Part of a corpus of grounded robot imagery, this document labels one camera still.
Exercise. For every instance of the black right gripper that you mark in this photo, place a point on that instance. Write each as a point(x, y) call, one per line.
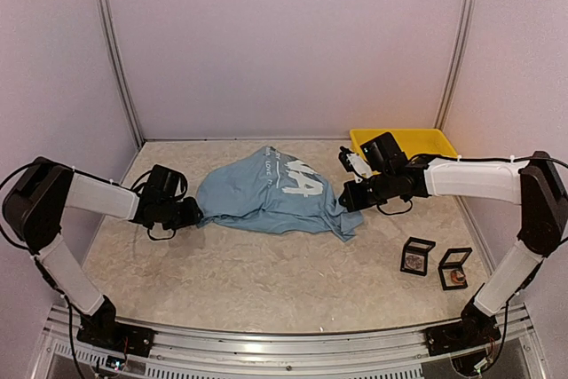
point(354, 202)

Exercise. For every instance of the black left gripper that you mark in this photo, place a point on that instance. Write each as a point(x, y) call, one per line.
point(192, 214)

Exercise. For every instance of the light blue printed t-shirt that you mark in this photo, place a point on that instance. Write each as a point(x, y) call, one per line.
point(273, 192)

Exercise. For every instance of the black brooch display box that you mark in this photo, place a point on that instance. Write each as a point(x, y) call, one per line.
point(415, 256)

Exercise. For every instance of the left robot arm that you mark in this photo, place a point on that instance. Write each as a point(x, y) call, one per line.
point(44, 191)

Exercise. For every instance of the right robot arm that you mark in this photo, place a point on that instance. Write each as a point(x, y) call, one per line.
point(383, 171)

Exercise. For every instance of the black box with orange brooch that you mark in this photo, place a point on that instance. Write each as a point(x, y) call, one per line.
point(450, 269)

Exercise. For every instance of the yellow plastic tray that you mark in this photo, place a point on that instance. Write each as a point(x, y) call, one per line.
point(410, 141)

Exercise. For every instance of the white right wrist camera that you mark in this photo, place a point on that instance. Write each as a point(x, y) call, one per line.
point(354, 163)

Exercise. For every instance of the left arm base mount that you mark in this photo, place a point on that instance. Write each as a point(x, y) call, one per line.
point(124, 338)

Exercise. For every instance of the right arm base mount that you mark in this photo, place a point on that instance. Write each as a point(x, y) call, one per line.
point(453, 337)

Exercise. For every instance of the aluminium front rail frame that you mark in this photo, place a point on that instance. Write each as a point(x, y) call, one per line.
point(178, 352)

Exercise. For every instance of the right aluminium corner post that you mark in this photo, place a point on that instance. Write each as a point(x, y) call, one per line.
point(456, 60)

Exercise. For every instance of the aluminium corner post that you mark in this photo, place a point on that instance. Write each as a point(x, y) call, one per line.
point(116, 64)
point(456, 60)

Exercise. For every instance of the left aluminium corner post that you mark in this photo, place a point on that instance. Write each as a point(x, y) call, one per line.
point(116, 64)

